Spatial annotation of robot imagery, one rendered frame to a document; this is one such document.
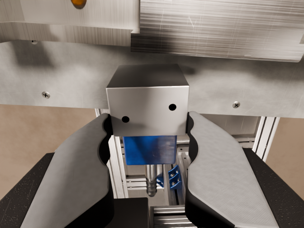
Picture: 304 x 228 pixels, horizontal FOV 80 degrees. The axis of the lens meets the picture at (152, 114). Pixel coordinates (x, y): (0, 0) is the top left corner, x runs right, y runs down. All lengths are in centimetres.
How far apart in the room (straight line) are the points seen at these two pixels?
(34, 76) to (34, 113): 109
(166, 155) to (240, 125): 85
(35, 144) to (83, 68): 126
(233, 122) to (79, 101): 84
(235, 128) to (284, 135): 53
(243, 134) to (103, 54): 92
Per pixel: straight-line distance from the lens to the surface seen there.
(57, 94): 19
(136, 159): 16
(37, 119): 129
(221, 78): 18
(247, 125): 100
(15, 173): 168
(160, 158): 16
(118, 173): 107
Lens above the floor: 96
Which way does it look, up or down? 62 degrees down
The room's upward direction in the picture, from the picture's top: 178 degrees clockwise
